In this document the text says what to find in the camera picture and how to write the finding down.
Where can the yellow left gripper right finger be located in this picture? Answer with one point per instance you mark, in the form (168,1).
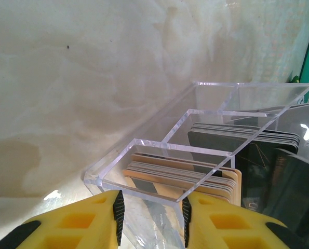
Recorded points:
(221,223)

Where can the clear acrylic card box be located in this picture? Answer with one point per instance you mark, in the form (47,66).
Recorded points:
(144,142)

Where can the black credit card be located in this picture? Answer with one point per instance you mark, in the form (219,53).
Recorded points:
(299,194)

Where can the gold card stack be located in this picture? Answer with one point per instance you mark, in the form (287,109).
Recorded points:
(169,171)

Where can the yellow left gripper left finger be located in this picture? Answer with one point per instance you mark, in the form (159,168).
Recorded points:
(73,223)

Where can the black card stack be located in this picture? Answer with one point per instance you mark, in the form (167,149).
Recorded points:
(211,137)

